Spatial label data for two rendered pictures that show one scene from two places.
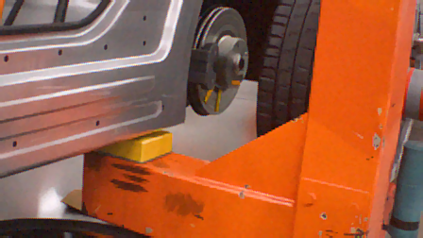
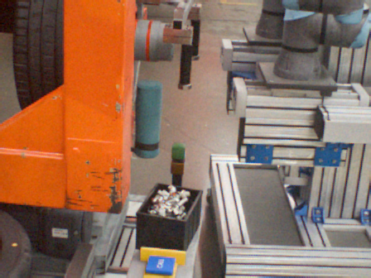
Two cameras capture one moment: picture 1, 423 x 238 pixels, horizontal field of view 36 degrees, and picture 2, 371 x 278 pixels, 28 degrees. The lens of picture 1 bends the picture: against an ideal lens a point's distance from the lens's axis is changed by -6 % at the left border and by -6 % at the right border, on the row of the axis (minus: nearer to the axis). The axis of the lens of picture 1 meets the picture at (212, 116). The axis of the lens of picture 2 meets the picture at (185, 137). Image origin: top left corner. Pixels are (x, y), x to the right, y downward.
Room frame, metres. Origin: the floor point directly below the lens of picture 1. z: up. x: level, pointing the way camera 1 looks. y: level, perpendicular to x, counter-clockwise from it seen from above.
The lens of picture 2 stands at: (-0.55, 0.20, 1.52)
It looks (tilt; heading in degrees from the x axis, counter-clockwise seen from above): 22 degrees down; 338
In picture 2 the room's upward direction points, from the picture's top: 4 degrees clockwise
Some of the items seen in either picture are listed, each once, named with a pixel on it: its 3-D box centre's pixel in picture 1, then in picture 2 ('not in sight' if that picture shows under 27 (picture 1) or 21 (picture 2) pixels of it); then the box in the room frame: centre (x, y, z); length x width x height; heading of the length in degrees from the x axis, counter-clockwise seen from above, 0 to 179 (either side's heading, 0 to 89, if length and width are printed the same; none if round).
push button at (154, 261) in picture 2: not in sight; (161, 266); (1.00, -0.37, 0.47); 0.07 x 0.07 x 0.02; 64
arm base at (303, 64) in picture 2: not in sight; (298, 58); (1.45, -0.97, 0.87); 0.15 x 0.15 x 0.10
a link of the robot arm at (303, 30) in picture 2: not in sight; (305, 23); (1.44, -0.98, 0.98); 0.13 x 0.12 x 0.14; 57
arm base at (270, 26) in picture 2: not in sight; (276, 21); (1.92, -1.13, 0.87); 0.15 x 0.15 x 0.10
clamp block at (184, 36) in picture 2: not in sight; (178, 34); (1.58, -0.61, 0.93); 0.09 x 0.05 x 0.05; 64
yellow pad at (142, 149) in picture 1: (133, 142); not in sight; (1.53, 0.18, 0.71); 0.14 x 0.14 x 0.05; 64
